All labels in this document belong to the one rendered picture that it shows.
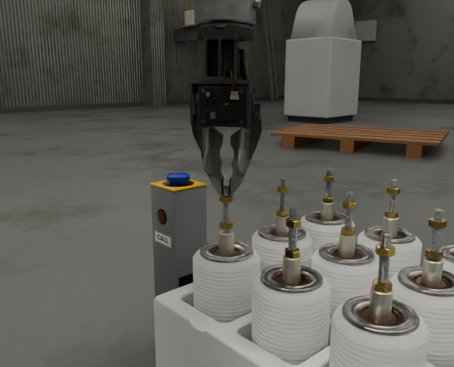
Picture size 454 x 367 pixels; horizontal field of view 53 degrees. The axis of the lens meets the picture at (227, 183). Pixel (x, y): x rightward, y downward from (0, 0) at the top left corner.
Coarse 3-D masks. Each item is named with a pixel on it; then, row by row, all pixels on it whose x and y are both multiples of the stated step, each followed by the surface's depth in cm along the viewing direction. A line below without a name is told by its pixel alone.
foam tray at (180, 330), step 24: (192, 288) 68; (168, 312) 63; (192, 312) 61; (168, 336) 64; (192, 336) 59; (216, 336) 56; (240, 336) 56; (168, 360) 65; (192, 360) 60; (216, 360) 56; (240, 360) 53; (264, 360) 51; (312, 360) 51
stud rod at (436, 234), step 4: (436, 208) 52; (440, 208) 52; (436, 212) 52; (440, 212) 52; (436, 216) 52; (440, 216) 52; (436, 220) 52; (440, 220) 52; (432, 228) 53; (432, 232) 53; (436, 232) 52; (440, 232) 53; (432, 236) 53; (436, 236) 53; (440, 236) 53; (432, 240) 53; (436, 240) 53; (432, 244) 53; (436, 244) 53; (432, 248) 53; (436, 248) 53; (432, 260) 53; (436, 260) 53
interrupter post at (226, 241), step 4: (220, 232) 63; (232, 232) 63; (220, 236) 62; (224, 236) 62; (228, 236) 62; (232, 236) 62; (220, 240) 62; (224, 240) 62; (228, 240) 62; (232, 240) 62; (220, 244) 63; (224, 244) 62; (228, 244) 62; (232, 244) 63; (220, 248) 63; (224, 248) 62; (228, 248) 62; (232, 248) 63; (220, 252) 63; (224, 252) 62; (228, 252) 62; (232, 252) 63
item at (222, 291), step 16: (256, 256) 63; (208, 272) 60; (224, 272) 59; (240, 272) 60; (256, 272) 62; (208, 288) 61; (224, 288) 60; (240, 288) 60; (208, 304) 61; (224, 304) 60; (240, 304) 61; (224, 320) 61
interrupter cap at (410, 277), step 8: (400, 272) 56; (408, 272) 56; (416, 272) 56; (448, 272) 56; (400, 280) 54; (408, 280) 54; (416, 280) 55; (448, 280) 54; (416, 288) 52; (424, 288) 52; (432, 288) 52; (440, 288) 52; (448, 288) 52; (440, 296) 51; (448, 296) 51
